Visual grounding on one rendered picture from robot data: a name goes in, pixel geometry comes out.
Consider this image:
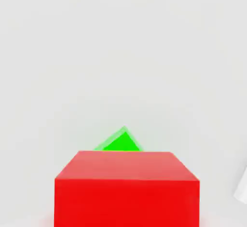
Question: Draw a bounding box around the small red cube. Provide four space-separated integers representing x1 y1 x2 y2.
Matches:
54 150 201 227

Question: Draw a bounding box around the small green cube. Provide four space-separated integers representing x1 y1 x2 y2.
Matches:
93 125 144 152

